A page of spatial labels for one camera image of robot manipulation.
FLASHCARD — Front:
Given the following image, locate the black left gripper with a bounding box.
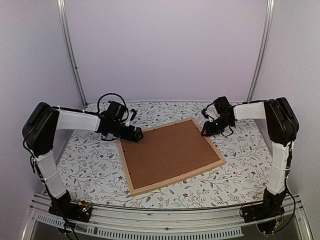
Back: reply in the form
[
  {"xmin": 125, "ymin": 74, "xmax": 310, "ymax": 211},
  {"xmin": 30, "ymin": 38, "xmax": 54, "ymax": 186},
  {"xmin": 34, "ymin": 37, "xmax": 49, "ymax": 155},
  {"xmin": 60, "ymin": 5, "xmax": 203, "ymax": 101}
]
[{"xmin": 110, "ymin": 120, "xmax": 143, "ymax": 142}]

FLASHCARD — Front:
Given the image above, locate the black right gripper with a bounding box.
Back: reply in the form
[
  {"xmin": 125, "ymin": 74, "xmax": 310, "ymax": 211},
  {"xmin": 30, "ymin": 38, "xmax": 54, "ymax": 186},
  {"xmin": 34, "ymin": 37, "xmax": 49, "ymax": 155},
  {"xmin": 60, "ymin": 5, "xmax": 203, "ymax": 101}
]
[{"xmin": 202, "ymin": 116, "xmax": 233, "ymax": 137}]

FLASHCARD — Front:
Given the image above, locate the brown backing board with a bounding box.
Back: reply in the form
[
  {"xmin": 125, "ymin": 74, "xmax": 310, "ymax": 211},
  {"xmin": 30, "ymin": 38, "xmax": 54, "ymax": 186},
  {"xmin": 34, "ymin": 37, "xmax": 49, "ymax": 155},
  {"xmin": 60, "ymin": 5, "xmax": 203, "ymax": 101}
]
[{"xmin": 120, "ymin": 120, "xmax": 223, "ymax": 190}]

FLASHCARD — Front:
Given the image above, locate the light wooden picture frame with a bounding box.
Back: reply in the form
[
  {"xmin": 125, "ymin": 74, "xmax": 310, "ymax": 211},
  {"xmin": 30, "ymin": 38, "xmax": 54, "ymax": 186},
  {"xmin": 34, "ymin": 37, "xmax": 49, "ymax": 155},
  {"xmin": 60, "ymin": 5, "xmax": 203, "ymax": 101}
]
[{"xmin": 116, "ymin": 117, "xmax": 228, "ymax": 197}]

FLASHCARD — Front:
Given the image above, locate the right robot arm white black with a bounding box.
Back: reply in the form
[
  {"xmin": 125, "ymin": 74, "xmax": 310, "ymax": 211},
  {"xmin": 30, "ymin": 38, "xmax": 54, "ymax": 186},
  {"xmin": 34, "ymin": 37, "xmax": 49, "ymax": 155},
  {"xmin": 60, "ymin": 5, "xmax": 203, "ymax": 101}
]
[{"xmin": 201, "ymin": 96, "xmax": 299, "ymax": 197}]

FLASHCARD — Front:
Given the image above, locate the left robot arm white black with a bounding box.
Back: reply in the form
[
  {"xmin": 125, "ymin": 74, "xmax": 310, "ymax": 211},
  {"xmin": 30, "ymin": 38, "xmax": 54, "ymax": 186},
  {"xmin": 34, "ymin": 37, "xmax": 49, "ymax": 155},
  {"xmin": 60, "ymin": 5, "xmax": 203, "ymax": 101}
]
[{"xmin": 22, "ymin": 101, "xmax": 144, "ymax": 217}]

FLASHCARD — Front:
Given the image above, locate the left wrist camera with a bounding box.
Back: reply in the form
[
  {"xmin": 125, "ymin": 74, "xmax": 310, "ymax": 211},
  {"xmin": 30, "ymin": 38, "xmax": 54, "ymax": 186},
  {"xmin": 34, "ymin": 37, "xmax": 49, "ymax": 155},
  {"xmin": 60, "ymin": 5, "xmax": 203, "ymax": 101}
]
[{"xmin": 105, "ymin": 101, "xmax": 137, "ymax": 127}]

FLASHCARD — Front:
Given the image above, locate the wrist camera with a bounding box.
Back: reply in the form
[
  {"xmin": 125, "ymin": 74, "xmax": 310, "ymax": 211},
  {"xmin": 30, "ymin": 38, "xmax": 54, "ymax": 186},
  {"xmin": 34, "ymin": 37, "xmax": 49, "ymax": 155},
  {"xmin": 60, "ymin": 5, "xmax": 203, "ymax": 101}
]
[
  {"xmin": 105, "ymin": 101, "xmax": 137, "ymax": 127},
  {"xmin": 201, "ymin": 96, "xmax": 232, "ymax": 122}
]

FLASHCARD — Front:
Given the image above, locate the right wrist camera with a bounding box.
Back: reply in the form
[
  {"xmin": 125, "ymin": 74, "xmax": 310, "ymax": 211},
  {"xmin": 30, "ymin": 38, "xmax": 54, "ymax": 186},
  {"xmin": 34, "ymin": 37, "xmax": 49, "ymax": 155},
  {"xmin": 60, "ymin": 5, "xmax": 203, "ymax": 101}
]
[{"xmin": 201, "ymin": 96, "xmax": 232, "ymax": 122}]

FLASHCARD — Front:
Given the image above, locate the right aluminium corner post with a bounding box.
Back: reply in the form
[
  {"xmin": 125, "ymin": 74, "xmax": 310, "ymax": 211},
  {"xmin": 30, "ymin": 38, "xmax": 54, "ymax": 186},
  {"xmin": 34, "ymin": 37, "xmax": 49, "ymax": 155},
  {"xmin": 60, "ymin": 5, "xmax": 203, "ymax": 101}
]
[{"xmin": 246, "ymin": 0, "xmax": 275, "ymax": 102}]

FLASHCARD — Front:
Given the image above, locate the aluminium corner post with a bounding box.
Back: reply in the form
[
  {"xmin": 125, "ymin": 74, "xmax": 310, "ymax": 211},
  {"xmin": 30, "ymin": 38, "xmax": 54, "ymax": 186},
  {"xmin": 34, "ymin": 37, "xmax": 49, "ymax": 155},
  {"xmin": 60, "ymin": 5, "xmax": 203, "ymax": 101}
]
[
  {"xmin": 246, "ymin": 0, "xmax": 275, "ymax": 102},
  {"xmin": 56, "ymin": 0, "xmax": 88, "ymax": 107}
]

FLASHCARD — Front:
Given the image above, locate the aluminium front rail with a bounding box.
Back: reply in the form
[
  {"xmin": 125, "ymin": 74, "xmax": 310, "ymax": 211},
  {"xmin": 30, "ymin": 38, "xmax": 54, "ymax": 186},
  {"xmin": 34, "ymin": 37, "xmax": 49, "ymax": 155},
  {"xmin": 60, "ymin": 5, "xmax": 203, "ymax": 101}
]
[{"xmin": 22, "ymin": 194, "xmax": 314, "ymax": 240}]

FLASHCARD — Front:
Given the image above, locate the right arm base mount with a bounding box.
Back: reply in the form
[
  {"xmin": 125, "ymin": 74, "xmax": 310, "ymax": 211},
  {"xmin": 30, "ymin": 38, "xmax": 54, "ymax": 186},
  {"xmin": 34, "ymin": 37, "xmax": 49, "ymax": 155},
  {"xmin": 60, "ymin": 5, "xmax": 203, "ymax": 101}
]
[{"xmin": 239, "ymin": 195, "xmax": 285, "ymax": 235}]

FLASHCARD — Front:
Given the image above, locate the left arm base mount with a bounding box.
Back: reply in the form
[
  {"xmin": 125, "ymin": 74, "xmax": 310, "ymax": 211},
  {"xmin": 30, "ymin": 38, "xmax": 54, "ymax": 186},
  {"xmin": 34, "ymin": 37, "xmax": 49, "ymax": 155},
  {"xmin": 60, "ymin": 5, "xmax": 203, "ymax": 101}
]
[{"xmin": 48, "ymin": 191, "xmax": 92, "ymax": 223}]

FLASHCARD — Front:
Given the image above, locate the left aluminium corner post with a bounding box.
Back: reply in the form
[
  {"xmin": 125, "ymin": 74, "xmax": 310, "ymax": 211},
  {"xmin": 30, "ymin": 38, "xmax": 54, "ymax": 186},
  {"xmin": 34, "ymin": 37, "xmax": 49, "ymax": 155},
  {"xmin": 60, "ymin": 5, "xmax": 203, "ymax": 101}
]
[{"xmin": 56, "ymin": 0, "xmax": 88, "ymax": 107}]

